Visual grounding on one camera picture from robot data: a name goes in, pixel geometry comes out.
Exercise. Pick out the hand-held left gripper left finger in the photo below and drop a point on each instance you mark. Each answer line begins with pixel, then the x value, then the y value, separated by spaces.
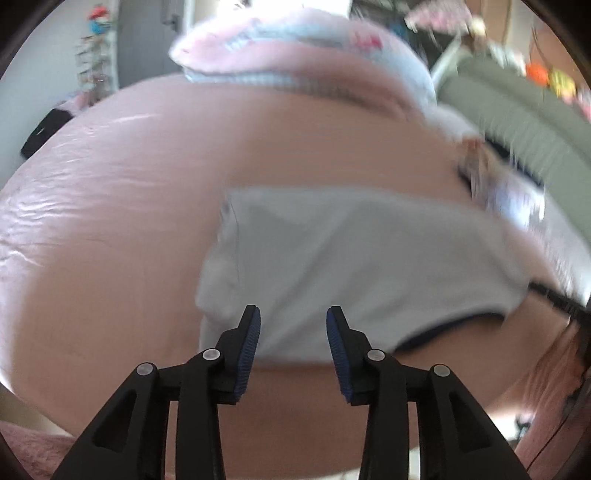
pixel 248 350

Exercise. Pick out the stack of folded clothes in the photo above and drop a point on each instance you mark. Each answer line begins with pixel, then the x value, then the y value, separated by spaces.
pixel 503 194

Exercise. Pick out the grey padded headboard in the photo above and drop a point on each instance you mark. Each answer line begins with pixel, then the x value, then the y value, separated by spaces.
pixel 517 106

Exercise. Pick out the white shelf rack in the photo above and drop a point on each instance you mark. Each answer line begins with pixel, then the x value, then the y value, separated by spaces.
pixel 94 64

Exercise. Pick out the pink storage box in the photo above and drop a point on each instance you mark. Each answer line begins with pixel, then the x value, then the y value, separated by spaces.
pixel 78 99

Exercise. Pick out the yellow plush toy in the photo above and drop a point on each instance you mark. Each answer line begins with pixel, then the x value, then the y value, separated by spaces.
pixel 562 82

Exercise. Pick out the folded pink checked duvet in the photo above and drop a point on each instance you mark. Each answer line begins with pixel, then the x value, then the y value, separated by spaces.
pixel 300 60

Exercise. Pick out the red and blue plush toy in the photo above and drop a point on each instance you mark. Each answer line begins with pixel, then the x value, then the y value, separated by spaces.
pixel 98 18

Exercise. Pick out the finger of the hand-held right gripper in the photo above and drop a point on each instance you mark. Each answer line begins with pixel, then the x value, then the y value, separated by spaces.
pixel 558 300

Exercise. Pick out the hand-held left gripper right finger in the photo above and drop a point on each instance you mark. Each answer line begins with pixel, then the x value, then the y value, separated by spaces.
pixel 338 360

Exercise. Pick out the bed with pink sheet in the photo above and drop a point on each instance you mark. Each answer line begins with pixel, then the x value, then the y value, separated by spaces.
pixel 115 230

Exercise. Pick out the pale lilac pillow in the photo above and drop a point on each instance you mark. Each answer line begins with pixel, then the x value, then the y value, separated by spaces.
pixel 455 122
pixel 561 258

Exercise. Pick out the light blue navy-trimmed T-shirt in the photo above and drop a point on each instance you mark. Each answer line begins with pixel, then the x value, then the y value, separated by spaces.
pixel 346 258

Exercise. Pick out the grey door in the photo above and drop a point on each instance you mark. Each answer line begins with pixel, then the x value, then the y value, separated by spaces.
pixel 147 37

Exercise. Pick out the pink printed garment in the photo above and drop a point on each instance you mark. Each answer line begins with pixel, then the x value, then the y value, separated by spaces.
pixel 438 14

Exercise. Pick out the orange plush toy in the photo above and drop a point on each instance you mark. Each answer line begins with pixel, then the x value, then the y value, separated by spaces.
pixel 536 74

